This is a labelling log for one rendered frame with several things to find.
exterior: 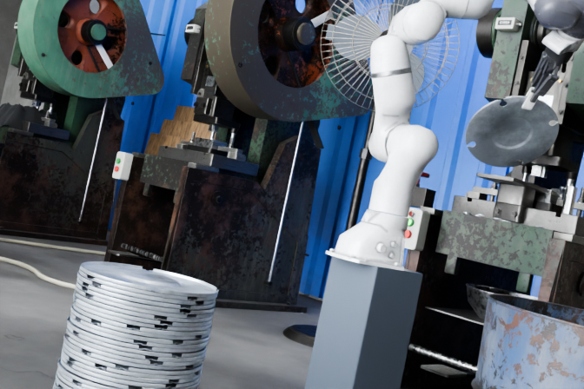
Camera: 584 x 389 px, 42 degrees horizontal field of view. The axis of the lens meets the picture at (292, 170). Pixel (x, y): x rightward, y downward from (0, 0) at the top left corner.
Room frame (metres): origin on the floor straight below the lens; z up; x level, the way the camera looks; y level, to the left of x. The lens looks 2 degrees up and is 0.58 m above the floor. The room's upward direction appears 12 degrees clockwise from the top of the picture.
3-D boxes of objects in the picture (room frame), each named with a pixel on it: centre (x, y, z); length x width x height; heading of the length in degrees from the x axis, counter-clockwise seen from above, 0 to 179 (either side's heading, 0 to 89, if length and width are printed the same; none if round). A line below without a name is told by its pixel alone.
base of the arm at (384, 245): (2.08, -0.25, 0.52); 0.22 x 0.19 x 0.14; 128
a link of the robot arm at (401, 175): (2.07, -0.30, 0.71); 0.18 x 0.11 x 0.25; 23
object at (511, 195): (2.50, -0.71, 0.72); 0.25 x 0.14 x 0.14; 136
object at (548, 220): (2.62, -0.83, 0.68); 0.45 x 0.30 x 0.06; 46
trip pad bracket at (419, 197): (2.67, -0.45, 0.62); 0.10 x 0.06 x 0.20; 46
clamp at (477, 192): (2.74, -0.71, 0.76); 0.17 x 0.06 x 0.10; 46
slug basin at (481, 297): (2.62, -0.83, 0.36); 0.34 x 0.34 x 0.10
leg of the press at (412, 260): (2.91, -0.74, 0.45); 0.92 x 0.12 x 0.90; 136
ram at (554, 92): (2.59, -0.81, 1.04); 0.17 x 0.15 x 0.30; 136
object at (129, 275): (1.62, 0.24, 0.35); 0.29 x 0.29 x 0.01
